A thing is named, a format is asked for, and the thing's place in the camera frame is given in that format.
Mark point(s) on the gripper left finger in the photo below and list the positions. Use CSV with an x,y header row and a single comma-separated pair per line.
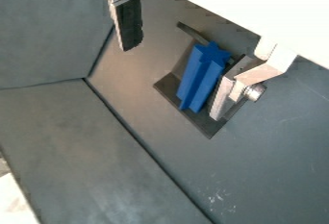
x,y
126,14

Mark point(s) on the blue star prism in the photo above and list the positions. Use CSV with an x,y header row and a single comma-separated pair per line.
x,y
205,66

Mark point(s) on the black angled fixture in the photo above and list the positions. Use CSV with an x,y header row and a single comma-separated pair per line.
x,y
169,84

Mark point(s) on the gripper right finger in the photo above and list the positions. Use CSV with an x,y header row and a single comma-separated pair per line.
x,y
241,81

